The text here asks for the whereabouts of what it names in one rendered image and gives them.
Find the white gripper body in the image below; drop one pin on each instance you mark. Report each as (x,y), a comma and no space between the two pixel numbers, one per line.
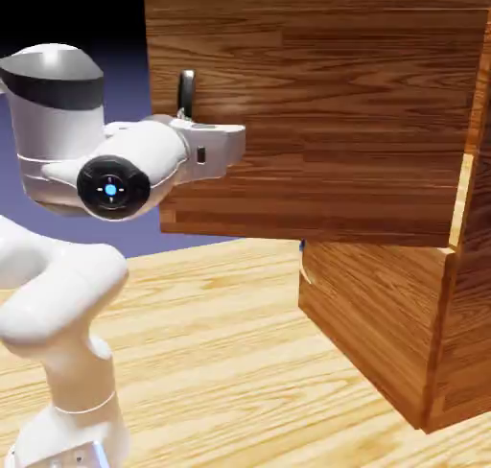
(236,142)

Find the wooden cabinet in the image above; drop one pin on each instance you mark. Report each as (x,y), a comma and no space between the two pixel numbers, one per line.
(468,341)

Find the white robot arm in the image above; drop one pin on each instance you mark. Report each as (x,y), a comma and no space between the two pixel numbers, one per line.
(57,149)

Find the small wooden cabinet door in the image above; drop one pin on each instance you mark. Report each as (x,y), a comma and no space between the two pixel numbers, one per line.
(376,314)

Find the large wooden cabinet door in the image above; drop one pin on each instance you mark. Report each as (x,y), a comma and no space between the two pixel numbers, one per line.
(337,111)

